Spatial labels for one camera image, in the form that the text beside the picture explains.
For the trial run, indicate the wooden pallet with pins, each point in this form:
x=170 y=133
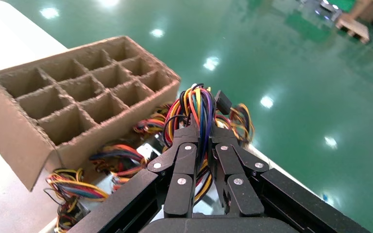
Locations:
x=353 y=29

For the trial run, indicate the white label power supply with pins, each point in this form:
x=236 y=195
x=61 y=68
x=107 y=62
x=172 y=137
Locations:
x=148 y=151

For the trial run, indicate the brown cardboard carton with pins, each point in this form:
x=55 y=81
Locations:
x=370 y=8

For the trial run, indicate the brown cardboard divider box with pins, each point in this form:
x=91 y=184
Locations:
x=16 y=128

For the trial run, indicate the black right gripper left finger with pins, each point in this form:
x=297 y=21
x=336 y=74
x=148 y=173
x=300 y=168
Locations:
x=181 y=193

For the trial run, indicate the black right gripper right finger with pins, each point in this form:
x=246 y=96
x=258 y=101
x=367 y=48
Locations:
x=241 y=196

